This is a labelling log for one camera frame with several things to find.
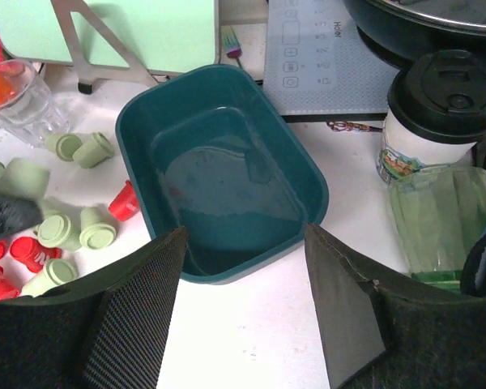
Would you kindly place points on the green capsule top left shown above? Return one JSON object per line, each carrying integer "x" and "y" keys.
{"x": 63, "y": 146}

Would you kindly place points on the green capsule centre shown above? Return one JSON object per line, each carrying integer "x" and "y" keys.
{"x": 24, "y": 179}

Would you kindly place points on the metal cutting board stand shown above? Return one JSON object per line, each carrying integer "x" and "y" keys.
{"x": 95, "y": 51}

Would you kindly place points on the grey induction cooker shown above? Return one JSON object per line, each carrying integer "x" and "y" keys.
{"x": 318, "y": 68}

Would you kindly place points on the green capsule lower right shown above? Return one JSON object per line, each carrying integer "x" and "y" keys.
{"x": 56, "y": 272}

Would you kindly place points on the black frying pan with lid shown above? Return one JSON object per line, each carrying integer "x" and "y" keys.
{"x": 400, "y": 32}

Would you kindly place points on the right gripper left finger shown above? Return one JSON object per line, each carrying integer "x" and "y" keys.
{"x": 107, "y": 329}

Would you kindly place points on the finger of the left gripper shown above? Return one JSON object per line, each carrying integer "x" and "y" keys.
{"x": 17, "y": 214}

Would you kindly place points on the green capsule top right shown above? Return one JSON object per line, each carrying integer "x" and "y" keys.
{"x": 93, "y": 151}

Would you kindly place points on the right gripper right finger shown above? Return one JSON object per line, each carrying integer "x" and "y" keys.
{"x": 382, "y": 329}

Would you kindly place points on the green capsule cluster lid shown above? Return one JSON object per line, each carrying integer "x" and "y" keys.
{"x": 59, "y": 231}

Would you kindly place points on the green capsule cluster right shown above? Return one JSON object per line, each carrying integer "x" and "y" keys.
{"x": 96, "y": 233}

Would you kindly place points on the teal plastic storage basket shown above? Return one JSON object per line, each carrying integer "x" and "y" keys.
{"x": 209, "y": 152}

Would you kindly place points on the green cutting board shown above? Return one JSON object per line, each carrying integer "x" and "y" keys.
{"x": 168, "y": 37}

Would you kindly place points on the clear glass tumbler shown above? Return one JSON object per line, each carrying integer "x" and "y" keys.
{"x": 33, "y": 114}

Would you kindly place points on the green glass tumbler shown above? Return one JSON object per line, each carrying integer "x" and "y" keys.
{"x": 439, "y": 213}

